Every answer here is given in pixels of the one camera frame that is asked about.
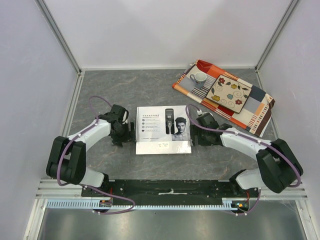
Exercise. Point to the slotted grey cable duct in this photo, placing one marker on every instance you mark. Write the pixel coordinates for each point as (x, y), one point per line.
(99, 205)

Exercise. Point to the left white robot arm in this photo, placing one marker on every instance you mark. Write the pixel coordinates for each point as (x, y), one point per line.
(67, 161)

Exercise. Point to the white blue mug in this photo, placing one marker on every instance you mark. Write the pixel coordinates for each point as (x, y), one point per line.
(199, 78)

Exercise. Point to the patterned colourful cloth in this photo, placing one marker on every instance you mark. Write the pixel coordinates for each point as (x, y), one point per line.
(256, 113)

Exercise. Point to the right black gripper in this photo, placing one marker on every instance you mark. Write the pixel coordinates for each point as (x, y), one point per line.
(195, 135)

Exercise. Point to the floral square plate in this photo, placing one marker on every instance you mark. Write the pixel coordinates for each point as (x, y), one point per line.
(229, 93)

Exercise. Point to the white clipper kit box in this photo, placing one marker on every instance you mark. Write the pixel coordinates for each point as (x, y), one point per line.
(162, 130)

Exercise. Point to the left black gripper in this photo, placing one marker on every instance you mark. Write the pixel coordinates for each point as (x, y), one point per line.
(130, 136)

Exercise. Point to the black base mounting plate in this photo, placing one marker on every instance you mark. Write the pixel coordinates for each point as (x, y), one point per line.
(177, 191)

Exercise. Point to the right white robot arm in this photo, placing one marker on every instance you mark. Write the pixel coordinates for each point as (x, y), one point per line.
(277, 166)

